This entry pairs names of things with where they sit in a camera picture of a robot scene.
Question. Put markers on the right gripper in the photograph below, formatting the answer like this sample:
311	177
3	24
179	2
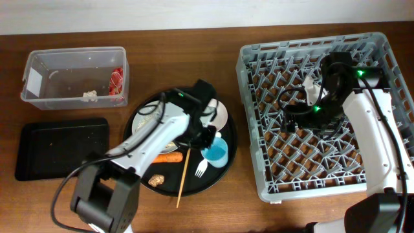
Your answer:
289	110

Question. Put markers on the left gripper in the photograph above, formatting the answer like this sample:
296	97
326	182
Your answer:
210	136

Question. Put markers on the blue plastic cup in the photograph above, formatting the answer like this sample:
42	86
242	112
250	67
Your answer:
217	153

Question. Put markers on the pink bowl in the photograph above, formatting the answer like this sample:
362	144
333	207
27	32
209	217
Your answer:
217	115

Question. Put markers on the cream plastic cup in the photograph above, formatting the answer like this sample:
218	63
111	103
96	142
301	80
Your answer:
312	90

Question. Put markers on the grey plate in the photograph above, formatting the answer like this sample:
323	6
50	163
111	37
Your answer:
145	111

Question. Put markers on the red snack wrapper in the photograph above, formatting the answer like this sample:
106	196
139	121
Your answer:
115	81

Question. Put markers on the white paper ball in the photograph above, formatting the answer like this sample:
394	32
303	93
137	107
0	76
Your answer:
90	96

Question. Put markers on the food scraps pile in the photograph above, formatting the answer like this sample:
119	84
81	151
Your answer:
142	120

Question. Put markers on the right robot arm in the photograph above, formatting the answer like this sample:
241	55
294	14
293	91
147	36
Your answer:
363	95

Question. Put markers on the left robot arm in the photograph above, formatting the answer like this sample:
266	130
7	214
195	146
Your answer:
107	190

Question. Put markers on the grey dishwasher rack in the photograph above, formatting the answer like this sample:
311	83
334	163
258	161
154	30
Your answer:
301	165

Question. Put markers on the clear plastic waste bin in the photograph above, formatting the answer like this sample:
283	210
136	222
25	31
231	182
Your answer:
57	78

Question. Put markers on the wooden chopstick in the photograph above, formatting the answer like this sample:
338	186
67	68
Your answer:
183	177

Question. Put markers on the white plastic fork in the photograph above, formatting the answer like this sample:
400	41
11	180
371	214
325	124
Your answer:
201	168

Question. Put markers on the round black serving tray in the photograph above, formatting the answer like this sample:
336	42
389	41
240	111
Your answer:
172	172

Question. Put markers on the orange carrot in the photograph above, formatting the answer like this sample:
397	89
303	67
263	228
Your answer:
172	157

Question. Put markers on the ginger root piece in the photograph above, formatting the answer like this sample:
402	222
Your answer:
156	180

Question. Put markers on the black rectangular tray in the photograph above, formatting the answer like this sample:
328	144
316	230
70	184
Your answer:
49	150

